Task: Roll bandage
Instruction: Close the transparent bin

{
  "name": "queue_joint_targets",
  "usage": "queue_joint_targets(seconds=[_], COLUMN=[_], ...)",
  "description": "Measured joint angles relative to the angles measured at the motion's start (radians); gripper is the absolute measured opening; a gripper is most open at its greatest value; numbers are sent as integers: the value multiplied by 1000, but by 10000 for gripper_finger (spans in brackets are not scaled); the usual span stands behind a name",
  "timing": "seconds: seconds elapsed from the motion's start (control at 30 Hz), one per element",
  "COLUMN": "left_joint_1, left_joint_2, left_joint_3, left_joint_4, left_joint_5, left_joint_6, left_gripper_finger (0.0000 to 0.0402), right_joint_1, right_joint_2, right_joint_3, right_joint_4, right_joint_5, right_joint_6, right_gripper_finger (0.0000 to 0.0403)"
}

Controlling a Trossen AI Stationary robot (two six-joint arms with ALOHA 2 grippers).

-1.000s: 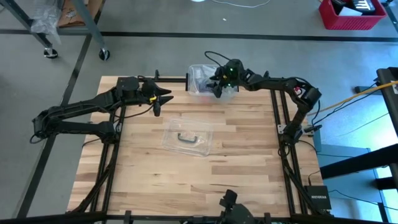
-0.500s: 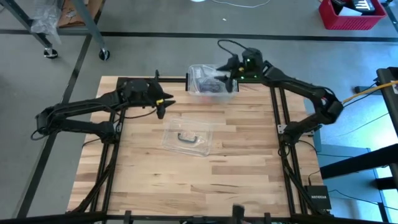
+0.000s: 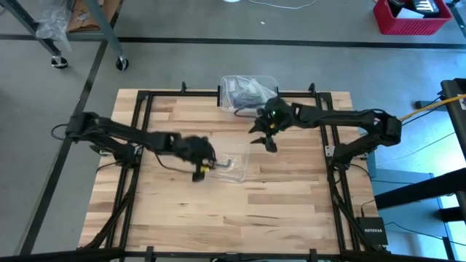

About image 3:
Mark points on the silver mounting plate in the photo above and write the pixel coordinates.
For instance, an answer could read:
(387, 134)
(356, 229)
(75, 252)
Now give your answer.
(329, 151)

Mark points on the black Netgear network switch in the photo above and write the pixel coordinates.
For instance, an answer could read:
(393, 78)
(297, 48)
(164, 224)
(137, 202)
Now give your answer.
(372, 231)

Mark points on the red plastic crate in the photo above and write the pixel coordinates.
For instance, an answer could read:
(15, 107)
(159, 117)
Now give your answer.
(411, 26)

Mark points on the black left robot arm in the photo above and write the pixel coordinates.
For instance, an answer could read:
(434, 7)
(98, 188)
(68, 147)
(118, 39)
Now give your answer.
(116, 134)

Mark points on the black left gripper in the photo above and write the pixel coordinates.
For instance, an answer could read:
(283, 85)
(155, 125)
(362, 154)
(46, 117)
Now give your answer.
(194, 149)

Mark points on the black metal table frame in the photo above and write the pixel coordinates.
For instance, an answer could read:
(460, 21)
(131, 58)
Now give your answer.
(171, 94)

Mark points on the crumpled clear plastic wrap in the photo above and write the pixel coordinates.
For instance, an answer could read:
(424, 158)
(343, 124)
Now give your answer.
(54, 22)

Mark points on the white round object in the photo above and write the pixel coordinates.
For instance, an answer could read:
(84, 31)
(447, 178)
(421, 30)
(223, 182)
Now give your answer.
(231, 1)

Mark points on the clear plastic storage bin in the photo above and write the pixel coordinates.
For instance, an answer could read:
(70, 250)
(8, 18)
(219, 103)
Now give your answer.
(233, 102)

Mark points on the black metal stand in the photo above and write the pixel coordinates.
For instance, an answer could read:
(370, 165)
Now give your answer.
(455, 109)

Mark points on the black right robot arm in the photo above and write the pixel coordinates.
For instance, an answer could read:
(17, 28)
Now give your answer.
(356, 127)

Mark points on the clear plastic bag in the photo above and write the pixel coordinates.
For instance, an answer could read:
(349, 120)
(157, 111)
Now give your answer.
(236, 171)

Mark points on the brown cardboard sheet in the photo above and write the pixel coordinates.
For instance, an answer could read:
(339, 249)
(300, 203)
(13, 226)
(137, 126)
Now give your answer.
(82, 18)

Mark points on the grey wrapped bundle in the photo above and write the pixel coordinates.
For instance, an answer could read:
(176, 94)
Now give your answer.
(251, 94)

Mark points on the grey metal cart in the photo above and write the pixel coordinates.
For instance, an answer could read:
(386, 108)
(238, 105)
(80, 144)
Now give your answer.
(103, 25)

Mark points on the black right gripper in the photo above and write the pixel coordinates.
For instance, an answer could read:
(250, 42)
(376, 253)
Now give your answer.
(276, 116)

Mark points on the black device with white keys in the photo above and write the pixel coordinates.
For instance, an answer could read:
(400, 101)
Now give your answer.
(422, 5)

